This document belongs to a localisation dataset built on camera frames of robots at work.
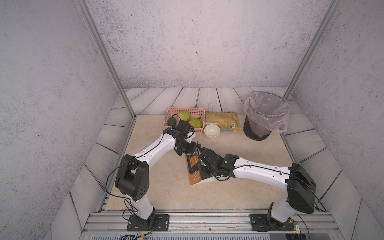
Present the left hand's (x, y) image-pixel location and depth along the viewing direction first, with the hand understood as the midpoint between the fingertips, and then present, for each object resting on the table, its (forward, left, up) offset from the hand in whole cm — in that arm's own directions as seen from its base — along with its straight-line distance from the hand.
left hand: (196, 152), depth 86 cm
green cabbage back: (+34, +8, -4) cm, 35 cm away
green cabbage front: (+27, 0, -5) cm, 28 cm away
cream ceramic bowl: (+22, -11, -8) cm, 27 cm away
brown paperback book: (-3, +2, -10) cm, 10 cm away
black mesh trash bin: (+20, -37, -8) cm, 43 cm away
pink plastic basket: (+41, +1, -8) cm, 42 cm away
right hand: (-12, -2, -2) cm, 12 cm away
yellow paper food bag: (+32, -24, -9) cm, 41 cm away
